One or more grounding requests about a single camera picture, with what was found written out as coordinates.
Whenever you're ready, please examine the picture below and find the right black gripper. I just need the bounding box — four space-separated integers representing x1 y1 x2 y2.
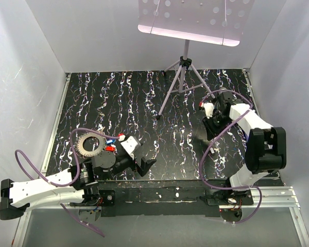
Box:
202 113 233 141

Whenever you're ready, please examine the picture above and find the large toothed keyring disc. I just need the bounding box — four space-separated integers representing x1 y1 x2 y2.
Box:
76 132 116 157

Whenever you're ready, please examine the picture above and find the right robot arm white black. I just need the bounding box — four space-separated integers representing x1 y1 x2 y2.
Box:
199 89 286 205

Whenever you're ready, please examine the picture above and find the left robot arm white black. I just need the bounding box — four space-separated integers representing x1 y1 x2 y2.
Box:
0 150 156 220

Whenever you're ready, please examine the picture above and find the lilac music stand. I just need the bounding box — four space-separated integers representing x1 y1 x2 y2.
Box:
137 0 255 120

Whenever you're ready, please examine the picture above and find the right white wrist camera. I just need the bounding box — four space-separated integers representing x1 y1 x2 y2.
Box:
199 102 214 119

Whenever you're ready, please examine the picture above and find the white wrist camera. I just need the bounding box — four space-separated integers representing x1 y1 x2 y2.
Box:
118 134 142 160
199 102 214 119

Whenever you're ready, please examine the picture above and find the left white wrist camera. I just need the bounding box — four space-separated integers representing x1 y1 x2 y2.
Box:
118 134 142 160

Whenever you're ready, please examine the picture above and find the black front rail base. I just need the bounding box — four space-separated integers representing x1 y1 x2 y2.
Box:
69 179 261 218

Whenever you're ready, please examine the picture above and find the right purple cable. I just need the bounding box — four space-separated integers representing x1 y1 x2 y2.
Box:
199 89 263 227

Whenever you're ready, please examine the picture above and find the aluminium frame rail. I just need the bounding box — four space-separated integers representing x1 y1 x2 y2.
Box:
13 187 309 246

